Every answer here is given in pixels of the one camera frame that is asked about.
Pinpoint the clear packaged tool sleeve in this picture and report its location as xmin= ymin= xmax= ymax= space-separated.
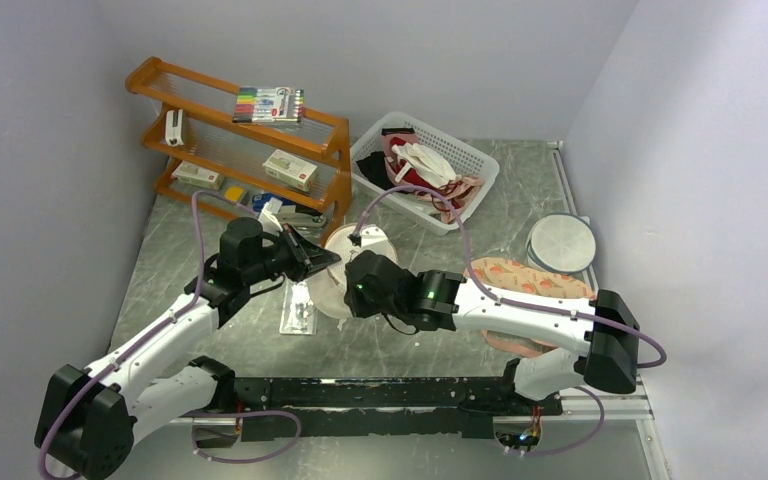
xmin=279 ymin=281 xmax=318 ymax=336

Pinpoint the small white box on shelf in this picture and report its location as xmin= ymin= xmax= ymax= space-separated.
xmin=164 ymin=109 xmax=185 ymax=147

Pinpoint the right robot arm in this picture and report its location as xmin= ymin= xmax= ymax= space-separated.
xmin=344 ymin=251 xmax=639 ymax=414

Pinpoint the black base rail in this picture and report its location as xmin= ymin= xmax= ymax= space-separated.
xmin=188 ymin=356 xmax=564 ymax=442

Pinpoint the beige mesh laundry bag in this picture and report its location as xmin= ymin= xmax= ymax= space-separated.
xmin=307 ymin=224 xmax=398 ymax=319

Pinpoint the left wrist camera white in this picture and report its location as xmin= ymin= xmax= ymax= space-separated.
xmin=257 ymin=205 xmax=283 ymax=235

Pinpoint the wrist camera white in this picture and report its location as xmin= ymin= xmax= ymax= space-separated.
xmin=348 ymin=225 xmax=393 ymax=255
xmin=257 ymin=205 xmax=283 ymax=235

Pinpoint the yellow eraser block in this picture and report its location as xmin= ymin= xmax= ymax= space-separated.
xmin=224 ymin=186 xmax=247 ymax=204

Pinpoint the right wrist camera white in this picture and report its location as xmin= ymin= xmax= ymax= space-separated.
xmin=348 ymin=225 xmax=393 ymax=255

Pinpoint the blue stapler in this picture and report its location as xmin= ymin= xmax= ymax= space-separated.
xmin=251 ymin=193 xmax=327 ymax=228

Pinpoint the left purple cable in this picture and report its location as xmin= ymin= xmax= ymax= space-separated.
xmin=38 ymin=190 xmax=259 ymax=480

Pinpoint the white staples box right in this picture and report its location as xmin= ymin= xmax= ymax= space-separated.
xmin=262 ymin=150 xmax=318 ymax=192

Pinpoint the orange three-tier shelf rack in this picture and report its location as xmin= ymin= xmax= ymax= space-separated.
xmin=125 ymin=57 xmax=352 ymax=234

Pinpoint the pile of bras in basket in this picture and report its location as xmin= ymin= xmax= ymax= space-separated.
xmin=356 ymin=128 xmax=484 ymax=214

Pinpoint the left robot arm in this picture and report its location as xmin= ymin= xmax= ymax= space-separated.
xmin=34 ymin=217 xmax=340 ymax=479

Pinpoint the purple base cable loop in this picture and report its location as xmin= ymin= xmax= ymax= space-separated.
xmin=190 ymin=410 xmax=303 ymax=466

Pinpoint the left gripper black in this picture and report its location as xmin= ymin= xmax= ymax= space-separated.
xmin=244 ymin=223 xmax=341 ymax=285

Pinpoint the white plastic laundry basket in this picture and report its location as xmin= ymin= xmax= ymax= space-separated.
xmin=350 ymin=111 xmax=499 ymax=236

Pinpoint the coloured marker pen set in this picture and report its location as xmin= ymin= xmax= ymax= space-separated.
xmin=231 ymin=86 xmax=304 ymax=124

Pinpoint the grey round laundry bags stack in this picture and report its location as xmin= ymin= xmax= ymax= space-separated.
xmin=526 ymin=213 xmax=597 ymax=275

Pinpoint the floral heart-shaped laundry bag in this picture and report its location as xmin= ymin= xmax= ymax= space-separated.
xmin=470 ymin=257 xmax=596 ymax=358

